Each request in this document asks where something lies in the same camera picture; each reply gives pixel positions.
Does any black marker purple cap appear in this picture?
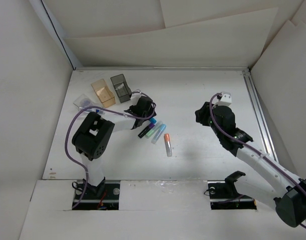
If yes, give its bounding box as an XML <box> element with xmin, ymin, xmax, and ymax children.
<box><xmin>138</xmin><ymin>123</ymin><xmax>155</xmax><ymax>139</ymax></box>

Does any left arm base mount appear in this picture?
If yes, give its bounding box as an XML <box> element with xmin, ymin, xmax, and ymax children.
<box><xmin>72</xmin><ymin>180</ymin><xmax>121</xmax><ymax>211</ymax></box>

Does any light blue highlighter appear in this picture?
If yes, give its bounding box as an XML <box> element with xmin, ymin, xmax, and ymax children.
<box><xmin>151</xmin><ymin>124</ymin><xmax>166</xmax><ymax>144</ymax></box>

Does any aluminium rail right edge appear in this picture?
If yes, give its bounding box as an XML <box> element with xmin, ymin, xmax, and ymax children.
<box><xmin>242</xmin><ymin>68</ymin><xmax>278</xmax><ymax>162</ymax></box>

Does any orange highlighter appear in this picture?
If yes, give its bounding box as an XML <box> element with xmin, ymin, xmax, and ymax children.
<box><xmin>164</xmin><ymin>133</ymin><xmax>172</xmax><ymax>157</ymax></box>

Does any clear bottle blue nozzle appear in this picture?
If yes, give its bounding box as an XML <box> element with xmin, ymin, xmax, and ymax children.
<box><xmin>82</xmin><ymin>107</ymin><xmax>104</xmax><ymax>115</ymax></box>

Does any orange translucent container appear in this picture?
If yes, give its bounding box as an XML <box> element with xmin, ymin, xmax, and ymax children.
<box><xmin>91</xmin><ymin>79</ymin><xmax>116</xmax><ymax>108</ymax></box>

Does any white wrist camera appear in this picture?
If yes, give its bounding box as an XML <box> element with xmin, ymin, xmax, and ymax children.
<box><xmin>215</xmin><ymin>91</ymin><xmax>232</xmax><ymax>107</ymax></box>
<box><xmin>130</xmin><ymin>89</ymin><xmax>142</xmax><ymax>100</ymax></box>

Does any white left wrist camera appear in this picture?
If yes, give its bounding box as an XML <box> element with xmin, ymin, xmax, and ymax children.
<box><xmin>130</xmin><ymin>89</ymin><xmax>142</xmax><ymax>100</ymax></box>

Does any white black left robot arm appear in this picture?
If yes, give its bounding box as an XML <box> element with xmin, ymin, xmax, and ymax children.
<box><xmin>72</xmin><ymin>95</ymin><xmax>156</xmax><ymax>198</ymax></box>

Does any clear translucent container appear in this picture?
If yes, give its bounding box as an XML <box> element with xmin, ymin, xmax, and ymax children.
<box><xmin>73</xmin><ymin>94</ymin><xmax>102</xmax><ymax>111</ymax></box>

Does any grey translucent container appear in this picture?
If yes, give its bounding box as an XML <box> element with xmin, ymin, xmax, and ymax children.
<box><xmin>110</xmin><ymin>74</ymin><xmax>132</xmax><ymax>103</ymax></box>

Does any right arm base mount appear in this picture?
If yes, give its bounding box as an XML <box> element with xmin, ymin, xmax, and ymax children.
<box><xmin>204</xmin><ymin>171</ymin><xmax>257</xmax><ymax>210</ymax></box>

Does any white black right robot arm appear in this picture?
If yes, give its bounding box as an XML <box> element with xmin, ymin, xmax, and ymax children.
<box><xmin>195</xmin><ymin>102</ymin><xmax>306</xmax><ymax>228</ymax></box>

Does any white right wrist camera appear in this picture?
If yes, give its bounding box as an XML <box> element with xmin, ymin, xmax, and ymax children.
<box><xmin>215</xmin><ymin>91</ymin><xmax>232</xmax><ymax>107</ymax></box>

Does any aluminium rail back edge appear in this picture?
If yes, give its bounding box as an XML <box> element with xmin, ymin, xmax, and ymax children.
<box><xmin>75</xmin><ymin>66</ymin><xmax>249</xmax><ymax>72</ymax></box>

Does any aluminium rail edge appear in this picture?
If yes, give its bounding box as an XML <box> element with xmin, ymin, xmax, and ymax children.
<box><xmin>242</xmin><ymin>68</ymin><xmax>278</xmax><ymax>162</ymax></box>
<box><xmin>75</xmin><ymin>66</ymin><xmax>249</xmax><ymax>72</ymax></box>

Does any green clear-cap highlighter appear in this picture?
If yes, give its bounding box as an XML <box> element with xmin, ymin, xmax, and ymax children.
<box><xmin>145</xmin><ymin>121</ymin><xmax>163</xmax><ymax>138</ymax></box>

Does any black marker blue cap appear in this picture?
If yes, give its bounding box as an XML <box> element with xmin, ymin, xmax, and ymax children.
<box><xmin>149</xmin><ymin>118</ymin><xmax>156</xmax><ymax>124</ymax></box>

